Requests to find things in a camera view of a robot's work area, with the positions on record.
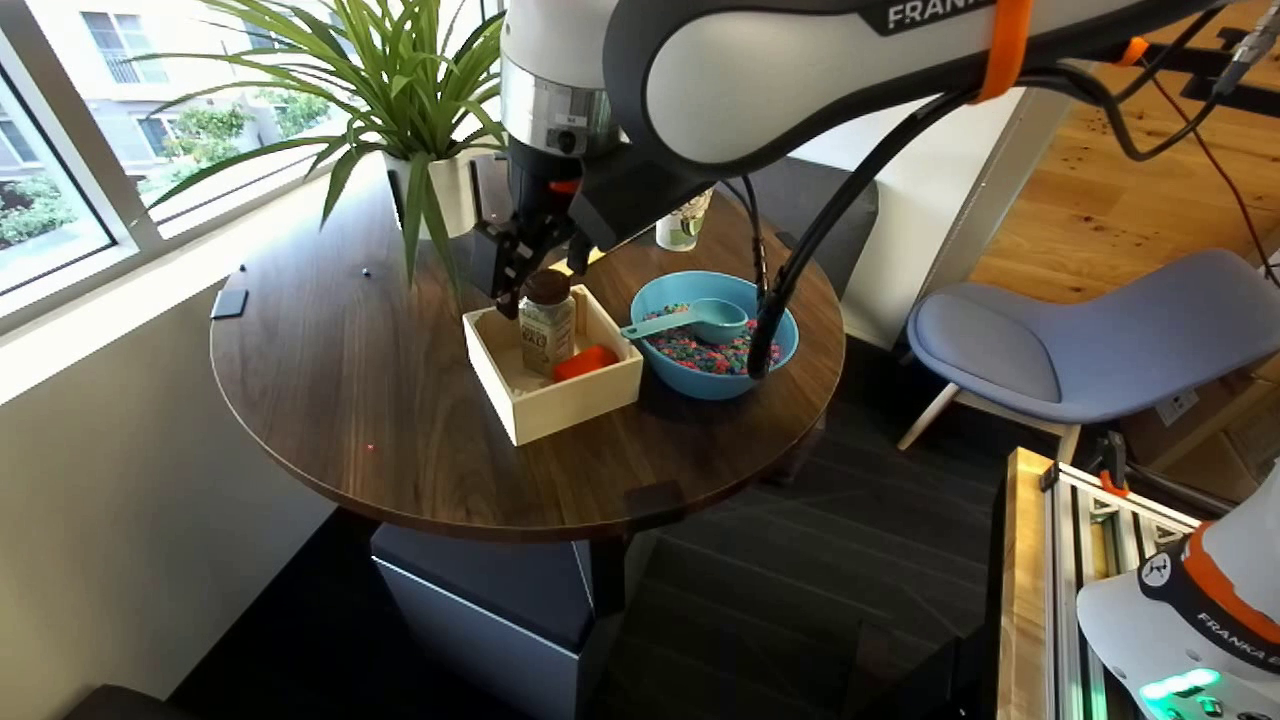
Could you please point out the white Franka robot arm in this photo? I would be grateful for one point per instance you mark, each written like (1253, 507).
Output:
(802, 80)

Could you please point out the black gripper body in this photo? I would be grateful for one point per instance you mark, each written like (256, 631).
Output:
(555, 201)

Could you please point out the glass jar with brown lid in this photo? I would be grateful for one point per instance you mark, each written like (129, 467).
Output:
(546, 334)

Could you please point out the wooden board frame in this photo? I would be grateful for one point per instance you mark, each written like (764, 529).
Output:
(1026, 603)

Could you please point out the aluminium extrusion rail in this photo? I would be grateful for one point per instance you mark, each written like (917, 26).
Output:
(1103, 560)

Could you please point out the blue bowl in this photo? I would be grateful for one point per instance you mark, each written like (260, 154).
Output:
(707, 386)

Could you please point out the small blue bead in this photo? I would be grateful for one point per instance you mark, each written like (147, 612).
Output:
(366, 268)

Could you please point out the colourful sprinkles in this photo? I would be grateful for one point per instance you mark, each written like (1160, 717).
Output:
(692, 353)

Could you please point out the patterned paper cup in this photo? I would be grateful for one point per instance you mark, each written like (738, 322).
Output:
(681, 229)

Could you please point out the green spiky potted plant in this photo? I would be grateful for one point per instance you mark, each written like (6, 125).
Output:
(385, 80)

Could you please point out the black table leg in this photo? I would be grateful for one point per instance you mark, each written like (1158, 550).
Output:
(609, 573)

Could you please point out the light wooden box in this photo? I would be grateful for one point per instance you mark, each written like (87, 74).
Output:
(561, 407)

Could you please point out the teal measuring scoop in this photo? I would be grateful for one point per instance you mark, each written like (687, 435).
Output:
(714, 316)

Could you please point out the small orange object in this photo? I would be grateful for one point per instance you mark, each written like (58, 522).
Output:
(584, 362)

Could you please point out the light wooden ruler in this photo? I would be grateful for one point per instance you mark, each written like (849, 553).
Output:
(592, 258)

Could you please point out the white plant pot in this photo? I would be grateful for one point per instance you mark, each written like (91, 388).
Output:
(446, 201)

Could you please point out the grey window frame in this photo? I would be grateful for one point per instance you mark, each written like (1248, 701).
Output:
(94, 147)

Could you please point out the brown cardboard box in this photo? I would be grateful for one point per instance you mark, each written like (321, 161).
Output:
(1203, 447)

